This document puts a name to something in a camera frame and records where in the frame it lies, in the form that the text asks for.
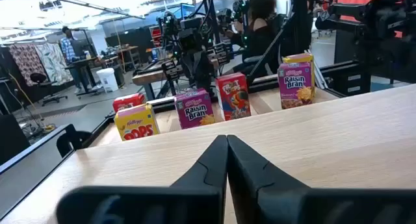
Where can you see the white bucket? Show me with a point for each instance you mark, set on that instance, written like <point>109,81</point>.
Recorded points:
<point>107,79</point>

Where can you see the person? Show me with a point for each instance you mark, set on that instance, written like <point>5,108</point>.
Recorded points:
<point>70,52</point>
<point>258,35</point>

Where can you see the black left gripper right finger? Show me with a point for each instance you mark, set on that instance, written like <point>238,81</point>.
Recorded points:
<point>260,201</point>

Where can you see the black office chair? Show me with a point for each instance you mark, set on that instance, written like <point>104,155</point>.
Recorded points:
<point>44,87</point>

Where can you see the black other-station robot arm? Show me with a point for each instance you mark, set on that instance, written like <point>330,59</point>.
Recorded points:
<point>195,58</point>

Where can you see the leaf patterned hanging cloth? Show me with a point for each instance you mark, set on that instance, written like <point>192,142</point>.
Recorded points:
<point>53,63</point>

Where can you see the purple Raisin Bran cereal box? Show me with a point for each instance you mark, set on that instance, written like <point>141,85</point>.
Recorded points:
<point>295,86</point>
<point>194,110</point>

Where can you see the red patterned hanging cloth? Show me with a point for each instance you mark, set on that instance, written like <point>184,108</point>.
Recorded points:
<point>27,63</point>

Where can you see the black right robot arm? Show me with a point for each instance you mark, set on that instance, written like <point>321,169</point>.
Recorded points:
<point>386,19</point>

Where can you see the black floor case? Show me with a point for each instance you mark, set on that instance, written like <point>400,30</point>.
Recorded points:
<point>11,138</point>

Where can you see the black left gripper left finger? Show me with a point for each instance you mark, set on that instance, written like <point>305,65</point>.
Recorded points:
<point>195,201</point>

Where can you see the yellow Corn Pops cereal box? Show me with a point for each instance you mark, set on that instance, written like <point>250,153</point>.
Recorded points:
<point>136,123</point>
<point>299,58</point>

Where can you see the black standing desk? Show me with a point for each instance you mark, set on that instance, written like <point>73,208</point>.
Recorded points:
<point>81,63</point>

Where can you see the red Froot Loops cereal box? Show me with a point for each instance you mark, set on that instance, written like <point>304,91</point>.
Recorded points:
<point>128,102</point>
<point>233,97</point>

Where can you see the wooden workbench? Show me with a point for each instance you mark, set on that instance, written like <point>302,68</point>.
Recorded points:
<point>148,77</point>

